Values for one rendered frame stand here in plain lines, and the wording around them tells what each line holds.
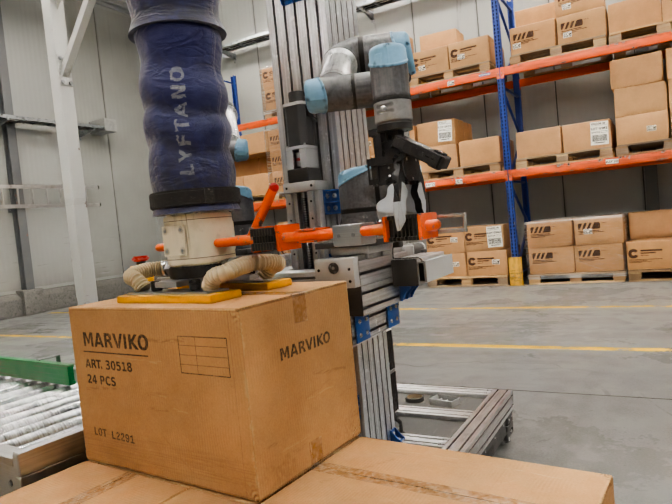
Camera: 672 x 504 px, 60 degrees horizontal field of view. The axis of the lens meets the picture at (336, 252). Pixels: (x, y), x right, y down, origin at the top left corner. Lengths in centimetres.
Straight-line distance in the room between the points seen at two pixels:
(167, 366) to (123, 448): 29
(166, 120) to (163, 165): 11
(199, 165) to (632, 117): 730
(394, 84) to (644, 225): 772
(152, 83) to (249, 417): 80
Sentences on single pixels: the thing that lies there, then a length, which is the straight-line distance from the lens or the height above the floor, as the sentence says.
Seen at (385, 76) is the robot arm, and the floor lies 137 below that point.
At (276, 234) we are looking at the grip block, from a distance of 129.
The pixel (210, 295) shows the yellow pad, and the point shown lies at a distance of 131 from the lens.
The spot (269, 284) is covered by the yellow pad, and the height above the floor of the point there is 96.
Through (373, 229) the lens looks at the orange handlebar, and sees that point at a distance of 116.
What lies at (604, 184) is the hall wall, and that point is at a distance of 959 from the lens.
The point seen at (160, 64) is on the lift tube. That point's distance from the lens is 149.
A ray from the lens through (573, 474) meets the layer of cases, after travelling 134.
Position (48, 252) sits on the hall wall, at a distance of 1223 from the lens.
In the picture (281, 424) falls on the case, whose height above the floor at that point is 68.
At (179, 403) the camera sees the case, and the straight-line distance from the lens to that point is 137.
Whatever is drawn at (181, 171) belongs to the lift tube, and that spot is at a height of 125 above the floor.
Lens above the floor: 109
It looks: 3 degrees down
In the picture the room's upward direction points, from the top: 6 degrees counter-clockwise
